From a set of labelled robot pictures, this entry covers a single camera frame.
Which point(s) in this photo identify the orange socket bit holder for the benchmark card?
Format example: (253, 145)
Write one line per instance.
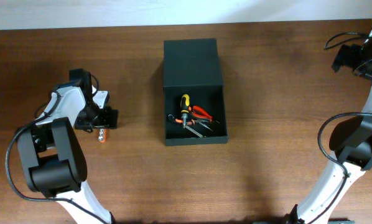
(102, 137)

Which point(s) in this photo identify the silver ratchet wrench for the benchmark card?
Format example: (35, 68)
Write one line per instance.
(187, 125)

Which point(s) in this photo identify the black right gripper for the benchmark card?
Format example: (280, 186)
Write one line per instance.
(346, 56)

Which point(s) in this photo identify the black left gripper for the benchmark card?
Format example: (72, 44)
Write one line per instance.
(107, 121)

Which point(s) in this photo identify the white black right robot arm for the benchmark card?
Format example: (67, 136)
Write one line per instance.
(344, 139)

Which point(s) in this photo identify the black yellow stubby screwdriver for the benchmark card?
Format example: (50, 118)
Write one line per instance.
(184, 105)

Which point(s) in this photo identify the orange black needle nose pliers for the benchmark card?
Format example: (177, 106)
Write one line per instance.
(201, 122)

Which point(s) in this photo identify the black box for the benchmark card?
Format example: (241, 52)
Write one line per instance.
(192, 67)

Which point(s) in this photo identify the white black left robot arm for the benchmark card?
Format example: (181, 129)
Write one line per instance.
(52, 160)

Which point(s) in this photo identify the red black cutting pliers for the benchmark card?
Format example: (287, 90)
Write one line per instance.
(199, 113)

